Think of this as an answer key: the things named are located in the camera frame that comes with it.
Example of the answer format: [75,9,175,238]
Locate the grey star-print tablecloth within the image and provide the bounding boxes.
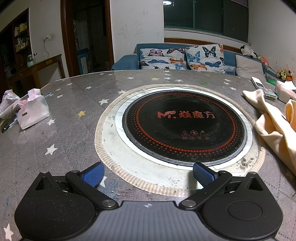
[0,70,296,241]

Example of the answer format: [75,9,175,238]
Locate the wooden shelf cabinet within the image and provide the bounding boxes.
[0,7,31,86]

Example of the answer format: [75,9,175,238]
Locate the white handheld device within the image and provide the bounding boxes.
[251,76,269,89]

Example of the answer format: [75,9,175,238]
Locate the yellow and black toy pile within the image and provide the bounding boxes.
[276,70,294,81]

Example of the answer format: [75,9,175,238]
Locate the cream garment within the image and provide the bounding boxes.
[242,89,296,176]

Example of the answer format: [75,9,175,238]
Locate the white plastic bag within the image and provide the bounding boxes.
[0,90,20,112]

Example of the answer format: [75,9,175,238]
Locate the black pen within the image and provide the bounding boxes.
[1,120,18,133]

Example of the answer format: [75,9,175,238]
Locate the wide butterfly-print pillow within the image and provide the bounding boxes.
[139,47,188,70]

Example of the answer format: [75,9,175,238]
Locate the white and pink tissue pack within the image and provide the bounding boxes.
[275,81,296,102]

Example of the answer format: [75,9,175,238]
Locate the wooden door frame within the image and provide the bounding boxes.
[60,0,115,78]

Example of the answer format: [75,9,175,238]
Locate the printed paper booklet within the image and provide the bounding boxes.
[0,104,19,120]

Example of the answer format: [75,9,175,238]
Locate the blue sofa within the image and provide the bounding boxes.
[111,43,296,82]

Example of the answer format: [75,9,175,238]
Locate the wooden sideboard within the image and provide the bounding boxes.
[7,54,66,93]

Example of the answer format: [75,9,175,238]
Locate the clear box of colourful cards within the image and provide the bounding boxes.
[264,88,278,100]

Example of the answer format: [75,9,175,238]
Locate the dark window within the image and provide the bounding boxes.
[163,0,251,44]

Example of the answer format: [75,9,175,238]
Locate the pink and white gift bag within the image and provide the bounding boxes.
[17,88,50,130]

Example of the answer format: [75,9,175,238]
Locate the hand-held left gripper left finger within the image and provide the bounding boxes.
[35,162,118,211]

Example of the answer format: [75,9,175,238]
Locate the black and white plush toy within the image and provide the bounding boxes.
[240,45,258,58]

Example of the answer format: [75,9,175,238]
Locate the grey pillow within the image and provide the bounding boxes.
[235,55,267,81]

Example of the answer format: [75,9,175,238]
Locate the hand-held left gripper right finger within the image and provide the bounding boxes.
[179,162,262,209]

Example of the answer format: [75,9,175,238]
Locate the black round induction cooktop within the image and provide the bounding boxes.
[114,87,253,167]

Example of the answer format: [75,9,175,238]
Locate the square butterfly-print pillow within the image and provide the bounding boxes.
[184,44,226,74]

